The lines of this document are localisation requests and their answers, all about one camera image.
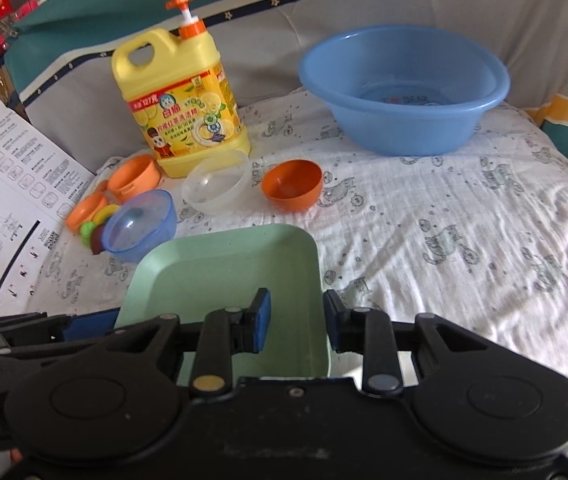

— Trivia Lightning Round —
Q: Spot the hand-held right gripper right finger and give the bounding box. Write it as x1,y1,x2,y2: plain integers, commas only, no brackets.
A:
322,289,495,397

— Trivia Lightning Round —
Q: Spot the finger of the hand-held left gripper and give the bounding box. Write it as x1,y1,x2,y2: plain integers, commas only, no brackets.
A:
0,309,121,362

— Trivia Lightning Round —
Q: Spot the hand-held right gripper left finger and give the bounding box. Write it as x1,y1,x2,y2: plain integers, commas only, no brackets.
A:
108,287,272,397

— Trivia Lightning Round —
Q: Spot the green square plate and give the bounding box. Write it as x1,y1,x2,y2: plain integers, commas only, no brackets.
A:
114,225,335,380

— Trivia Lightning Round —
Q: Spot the dark red toy piece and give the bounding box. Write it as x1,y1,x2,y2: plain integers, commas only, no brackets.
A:
89,223,110,256

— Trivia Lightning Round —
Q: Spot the blue translucent bowl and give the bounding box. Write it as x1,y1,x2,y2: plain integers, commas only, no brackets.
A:
101,189,177,264

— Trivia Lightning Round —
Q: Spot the white cat-print cloth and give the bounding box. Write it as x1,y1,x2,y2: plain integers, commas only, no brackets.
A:
26,87,568,478

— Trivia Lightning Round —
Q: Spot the clear plastic bowl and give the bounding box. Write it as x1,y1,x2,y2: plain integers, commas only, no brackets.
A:
181,150,250,216

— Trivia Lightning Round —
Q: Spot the light orange cup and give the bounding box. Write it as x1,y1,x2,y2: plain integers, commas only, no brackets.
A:
107,154,163,205

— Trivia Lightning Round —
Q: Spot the printed instruction sheet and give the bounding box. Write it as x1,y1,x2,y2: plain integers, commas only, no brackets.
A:
0,89,96,319

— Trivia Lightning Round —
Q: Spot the blue plastic basin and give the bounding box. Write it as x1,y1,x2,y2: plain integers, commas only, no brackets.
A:
298,25,510,158

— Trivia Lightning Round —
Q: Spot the yellow detergent pump bottle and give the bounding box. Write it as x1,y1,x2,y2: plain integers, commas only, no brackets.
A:
111,0,252,179

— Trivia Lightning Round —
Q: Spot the grey and teal bed cover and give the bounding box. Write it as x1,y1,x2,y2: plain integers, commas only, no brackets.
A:
3,0,568,221

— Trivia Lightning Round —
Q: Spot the yellow toy ring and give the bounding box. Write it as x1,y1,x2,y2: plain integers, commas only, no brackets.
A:
91,203,121,226

